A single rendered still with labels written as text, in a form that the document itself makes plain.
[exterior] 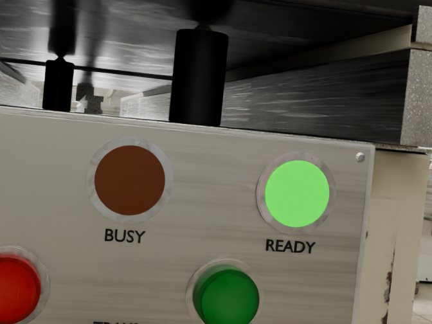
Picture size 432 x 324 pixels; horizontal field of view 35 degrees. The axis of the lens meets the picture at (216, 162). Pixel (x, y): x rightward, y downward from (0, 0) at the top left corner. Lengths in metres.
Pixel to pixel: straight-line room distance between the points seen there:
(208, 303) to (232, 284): 0.01
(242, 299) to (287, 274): 0.03
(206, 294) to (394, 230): 0.12
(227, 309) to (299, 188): 0.07
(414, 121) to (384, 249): 0.08
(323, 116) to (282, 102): 0.09
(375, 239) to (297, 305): 0.07
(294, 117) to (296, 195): 0.18
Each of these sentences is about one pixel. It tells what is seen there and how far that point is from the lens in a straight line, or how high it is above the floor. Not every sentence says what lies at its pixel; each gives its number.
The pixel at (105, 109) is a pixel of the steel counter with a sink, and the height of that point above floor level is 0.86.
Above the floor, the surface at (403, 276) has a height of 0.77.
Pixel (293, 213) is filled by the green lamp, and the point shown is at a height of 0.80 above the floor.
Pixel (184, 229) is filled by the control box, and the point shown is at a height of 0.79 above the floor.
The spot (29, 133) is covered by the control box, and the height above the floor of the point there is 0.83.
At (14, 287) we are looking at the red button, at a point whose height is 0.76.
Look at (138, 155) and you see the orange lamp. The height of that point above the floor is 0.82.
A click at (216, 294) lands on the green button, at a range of 0.32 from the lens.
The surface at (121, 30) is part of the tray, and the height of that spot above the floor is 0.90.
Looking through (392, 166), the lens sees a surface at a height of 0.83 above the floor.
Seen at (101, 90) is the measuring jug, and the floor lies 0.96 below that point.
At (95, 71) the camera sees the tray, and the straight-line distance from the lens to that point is 1.02.
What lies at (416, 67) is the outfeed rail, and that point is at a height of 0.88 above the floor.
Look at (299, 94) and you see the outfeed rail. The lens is 0.51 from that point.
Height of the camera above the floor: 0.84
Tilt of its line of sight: 3 degrees down
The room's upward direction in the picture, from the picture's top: 6 degrees clockwise
